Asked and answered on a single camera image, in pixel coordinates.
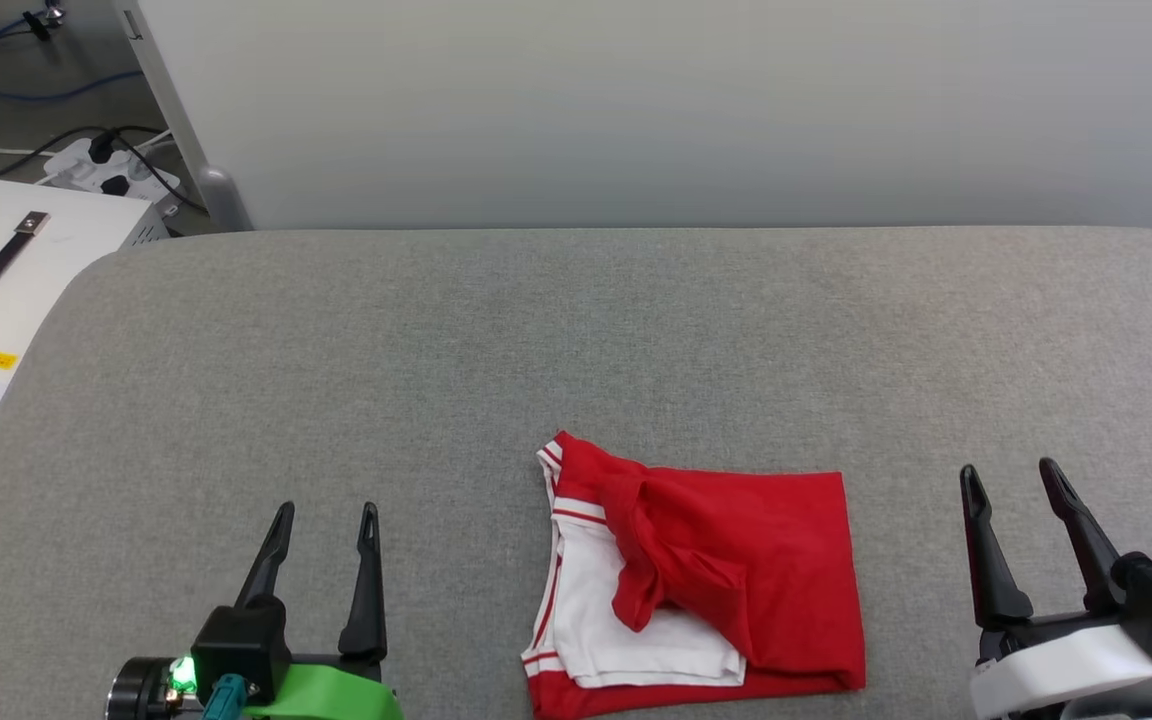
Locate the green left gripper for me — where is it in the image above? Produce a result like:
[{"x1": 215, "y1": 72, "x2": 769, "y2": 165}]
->
[{"x1": 233, "y1": 501, "x2": 405, "y2": 720}]

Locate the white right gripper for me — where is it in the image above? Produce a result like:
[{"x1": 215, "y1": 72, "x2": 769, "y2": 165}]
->
[{"x1": 959, "y1": 457, "x2": 1152, "y2": 720}]

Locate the red and white basketball jersey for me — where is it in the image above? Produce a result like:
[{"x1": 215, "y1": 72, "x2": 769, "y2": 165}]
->
[{"x1": 521, "y1": 430, "x2": 868, "y2": 720}]

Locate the grey partition foot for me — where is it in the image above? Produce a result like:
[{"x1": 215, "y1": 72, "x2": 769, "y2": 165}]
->
[{"x1": 195, "y1": 165, "x2": 255, "y2": 233}]

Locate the white equipment case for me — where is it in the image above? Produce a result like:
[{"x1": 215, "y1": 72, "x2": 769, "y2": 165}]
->
[{"x1": 0, "y1": 178, "x2": 170, "y2": 450}]

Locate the white power strip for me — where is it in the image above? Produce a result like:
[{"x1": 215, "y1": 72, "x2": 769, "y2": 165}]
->
[{"x1": 40, "y1": 137, "x2": 184, "y2": 217}]

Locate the white partition panel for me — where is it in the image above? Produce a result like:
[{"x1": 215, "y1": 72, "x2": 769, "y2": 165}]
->
[{"x1": 114, "y1": 0, "x2": 1152, "y2": 232}]

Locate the black metal clamp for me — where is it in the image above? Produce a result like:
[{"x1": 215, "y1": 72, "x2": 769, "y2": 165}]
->
[{"x1": 21, "y1": 3, "x2": 67, "y2": 41}]

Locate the left camera cable teal connector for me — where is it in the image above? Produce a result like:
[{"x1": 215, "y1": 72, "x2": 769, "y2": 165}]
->
[{"x1": 200, "y1": 673, "x2": 250, "y2": 720}]

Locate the black power cable with plug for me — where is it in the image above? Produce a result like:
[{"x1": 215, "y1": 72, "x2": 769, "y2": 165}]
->
[{"x1": 0, "y1": 124, "x2": 209, "y2": 214}]

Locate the blue floor cable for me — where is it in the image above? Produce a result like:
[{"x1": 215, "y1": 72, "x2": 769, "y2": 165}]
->
[{"x1": 0, "y1": 16, "x2": 145, "y2": 104}]

